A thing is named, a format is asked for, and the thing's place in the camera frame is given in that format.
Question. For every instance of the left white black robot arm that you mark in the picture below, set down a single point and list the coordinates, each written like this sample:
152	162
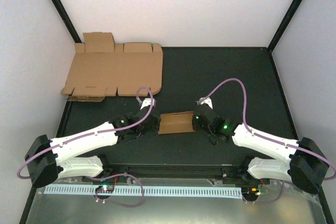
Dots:
51	159

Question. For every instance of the left black frame post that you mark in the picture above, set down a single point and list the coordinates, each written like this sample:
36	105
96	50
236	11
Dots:
66	20

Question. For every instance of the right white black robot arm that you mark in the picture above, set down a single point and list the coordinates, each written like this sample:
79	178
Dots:
299	162

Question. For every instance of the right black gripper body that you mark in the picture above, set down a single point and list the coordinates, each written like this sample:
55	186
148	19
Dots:
197	126

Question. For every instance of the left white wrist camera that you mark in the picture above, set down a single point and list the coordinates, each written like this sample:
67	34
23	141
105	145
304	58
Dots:
147	102

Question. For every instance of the white slotted cable duct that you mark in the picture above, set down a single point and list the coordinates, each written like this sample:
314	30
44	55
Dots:
149	191

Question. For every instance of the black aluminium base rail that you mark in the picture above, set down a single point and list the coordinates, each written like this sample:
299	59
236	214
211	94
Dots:
168	170

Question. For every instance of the black frame post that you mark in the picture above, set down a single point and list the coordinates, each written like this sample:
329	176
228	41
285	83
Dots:
66	20
284	24

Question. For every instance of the brown cardboard box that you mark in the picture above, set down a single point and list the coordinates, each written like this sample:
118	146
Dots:
172	123

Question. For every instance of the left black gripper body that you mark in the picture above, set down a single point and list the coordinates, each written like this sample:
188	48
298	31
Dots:
155	127

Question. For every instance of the right black frame post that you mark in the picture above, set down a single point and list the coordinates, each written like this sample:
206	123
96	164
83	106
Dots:
284	24

